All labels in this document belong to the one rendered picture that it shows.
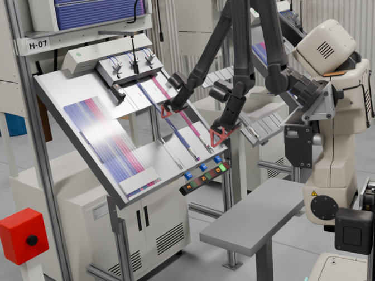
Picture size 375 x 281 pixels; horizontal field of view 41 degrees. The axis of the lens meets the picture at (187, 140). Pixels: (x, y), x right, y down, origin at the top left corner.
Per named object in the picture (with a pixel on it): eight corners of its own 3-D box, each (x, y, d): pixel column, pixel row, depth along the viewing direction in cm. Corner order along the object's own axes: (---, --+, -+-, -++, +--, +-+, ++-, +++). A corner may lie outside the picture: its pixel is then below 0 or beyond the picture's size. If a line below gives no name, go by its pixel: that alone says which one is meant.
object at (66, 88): (174, 100, 263) (179, 94, 259) (73, 139, 217) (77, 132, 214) (138, 54, 270) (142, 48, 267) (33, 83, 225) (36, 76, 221)
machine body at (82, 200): (192, 251, 296) (183, 155, 275) (102, 316, 248) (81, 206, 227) (120, 222, 338) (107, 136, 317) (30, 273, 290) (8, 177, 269)
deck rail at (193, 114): (221, 154, 256) (227, 148, 251) (219, 156, 254) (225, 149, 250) (141, 54, 272) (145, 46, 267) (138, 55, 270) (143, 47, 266)
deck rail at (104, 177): (123, 208, 209) (129, 201, 205) (120, 210, 207) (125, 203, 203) (33, 83, 225) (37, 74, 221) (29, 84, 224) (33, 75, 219)
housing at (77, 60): (142, 62, 270) (153, 43, 260) (68, 82, 236) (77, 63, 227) (133, 51, 272) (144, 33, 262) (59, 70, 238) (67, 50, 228)
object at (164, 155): (220, 151, 253) (223, 148, 251) (124, 203, 207) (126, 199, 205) (197, 123, 257) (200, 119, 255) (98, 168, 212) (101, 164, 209)
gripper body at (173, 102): (164, 102, 233) (172, 92, 227) (179, 97, 240) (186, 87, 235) (173, 112, 231) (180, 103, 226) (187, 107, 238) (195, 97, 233)
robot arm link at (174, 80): (196, 82, 220) (203, 79, 227) (178, 64, 221) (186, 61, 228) (181, 101, 226) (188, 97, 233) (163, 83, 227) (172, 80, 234)
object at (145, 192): (219, 156, 254) (226, 148, 249) (123, 208, 209) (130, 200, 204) (217, 154, 255) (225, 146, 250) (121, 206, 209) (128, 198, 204)
